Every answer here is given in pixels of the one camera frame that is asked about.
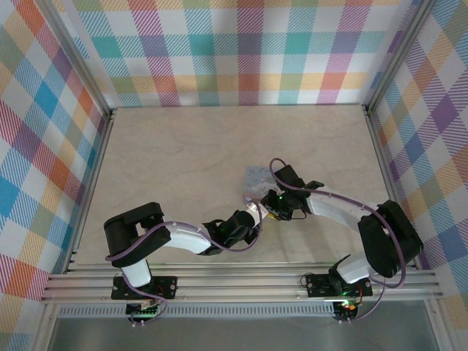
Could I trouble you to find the cartoon print tin box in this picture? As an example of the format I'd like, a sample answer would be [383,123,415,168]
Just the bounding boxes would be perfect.
[242,165,281,205]

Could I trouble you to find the grey metal panel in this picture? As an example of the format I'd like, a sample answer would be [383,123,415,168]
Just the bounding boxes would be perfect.
[47,301,439,351]

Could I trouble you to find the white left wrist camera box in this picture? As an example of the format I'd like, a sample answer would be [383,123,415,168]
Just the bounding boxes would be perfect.
[247,203,267,222]

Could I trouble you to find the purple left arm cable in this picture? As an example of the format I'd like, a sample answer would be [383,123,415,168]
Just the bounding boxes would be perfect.
[105,199,265,328]

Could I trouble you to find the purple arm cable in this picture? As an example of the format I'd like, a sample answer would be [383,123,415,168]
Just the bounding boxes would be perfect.
[105,199,265,328]
[268,156,407,325]

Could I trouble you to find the long aluminium mounting rail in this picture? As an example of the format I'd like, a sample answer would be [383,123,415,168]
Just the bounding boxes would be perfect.
[39,263,444,305]

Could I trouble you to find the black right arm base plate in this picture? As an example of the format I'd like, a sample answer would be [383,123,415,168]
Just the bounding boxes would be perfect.
[305,276,374,298]

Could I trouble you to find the grey slotted cable duct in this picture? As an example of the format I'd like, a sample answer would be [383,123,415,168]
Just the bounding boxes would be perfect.
[57,305,336,319]

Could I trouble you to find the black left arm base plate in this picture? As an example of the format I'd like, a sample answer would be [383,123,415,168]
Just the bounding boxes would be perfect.
[111,276,178,301]

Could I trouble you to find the aluminium side rail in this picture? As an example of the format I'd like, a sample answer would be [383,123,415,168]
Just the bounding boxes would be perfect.
[62,108,118,275]
[361,105,420,271]

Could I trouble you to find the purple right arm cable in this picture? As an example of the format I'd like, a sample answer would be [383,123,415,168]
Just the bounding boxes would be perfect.
[268,156,407,325]

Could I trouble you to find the aluminium frame post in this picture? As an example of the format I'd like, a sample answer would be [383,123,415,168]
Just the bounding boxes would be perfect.
[36,0,118,118]
[364,0,442,115]

